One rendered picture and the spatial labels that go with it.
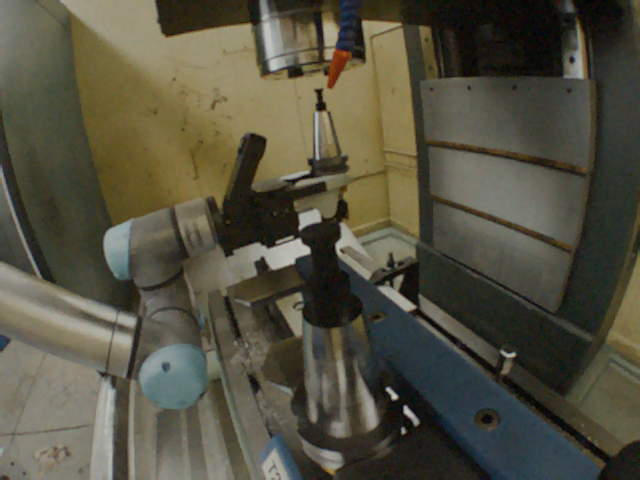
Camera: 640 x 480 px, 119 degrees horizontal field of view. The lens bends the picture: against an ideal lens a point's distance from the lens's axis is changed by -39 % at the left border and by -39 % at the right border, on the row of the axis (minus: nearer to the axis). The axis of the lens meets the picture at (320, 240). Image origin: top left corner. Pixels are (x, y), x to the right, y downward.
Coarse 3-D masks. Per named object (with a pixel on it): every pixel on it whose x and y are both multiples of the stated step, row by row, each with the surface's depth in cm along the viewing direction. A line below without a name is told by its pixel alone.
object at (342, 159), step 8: (312, 160) 45; (320, 160) 43; (328, 160) 42; (336, 160) 43; (344, 160) 43; (312, 168) 45; (320, 168) 44; (328, 168) 43; (336, 168) 44; (344, 168) 44; (320, 176) 44
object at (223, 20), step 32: (160, 0) 25; (192, 0) 28; (224, 0) 31; (384, 0) 39; (416, 0) 38; (448, 0) 37; (480, 0) 35; (512, 0) 33; (544, 0) 29; (576, 0) 25; (608, 0) 21; (192, 32) 40
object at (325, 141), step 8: (320, 112) 41; (328, 112) 42; (320, 120) 42; (328, 120) 42; (320, 128) 42; (328, 128) 42; (320, 136) 42; (328, 136) 42; (336, 136) 43; (320, 144) 43; (328, 144) 43; (336, 144) 43; (320, 152) 43; (328, 152) 43; (336, 152) 43
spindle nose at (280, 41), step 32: (256, 0) 31; (288, 0) 29; (320, 0) 29; (256, 32) 33; (288, 32) 31; (320, 32) 31; (256, 64) 37; (288, 64) 33; (320, 64) 34; (352, 64) 37
